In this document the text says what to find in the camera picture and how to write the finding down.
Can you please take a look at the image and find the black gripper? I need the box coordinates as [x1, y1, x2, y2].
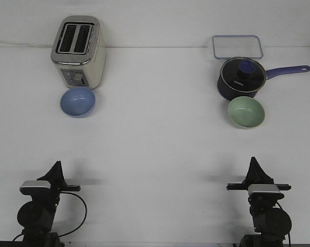
[226, 156, 291, 205]
[31, 161, 81, 203]

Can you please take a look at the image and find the green bowl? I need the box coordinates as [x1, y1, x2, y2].
[227, 96, 265, 129]

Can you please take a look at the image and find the blue bowl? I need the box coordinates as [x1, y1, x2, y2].
[60, 87, 96, 118]

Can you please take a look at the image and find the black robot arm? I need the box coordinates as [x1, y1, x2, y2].
[16, 161, 88, 246]
[226, 157, 292, 246]

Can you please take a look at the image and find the dark blue saucepan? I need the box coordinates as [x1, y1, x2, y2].
[217, 65, 310, 100]

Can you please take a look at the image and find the glass pot lid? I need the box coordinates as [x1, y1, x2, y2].
[220, 57, 266, 93]

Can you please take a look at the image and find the cream and steel toaster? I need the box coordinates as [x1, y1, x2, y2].
[50, 15, 106, 89]

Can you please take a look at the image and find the clear rectangular container lid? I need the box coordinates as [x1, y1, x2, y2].
[212, 35, 263, 60]

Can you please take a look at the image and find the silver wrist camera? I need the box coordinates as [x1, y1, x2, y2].
[247, 184, 284, 200]
[20, 180, 51, 196]

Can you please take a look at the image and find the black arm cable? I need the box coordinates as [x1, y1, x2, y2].
[275, 202, 291, 247]
[57, 191, 88, 237]

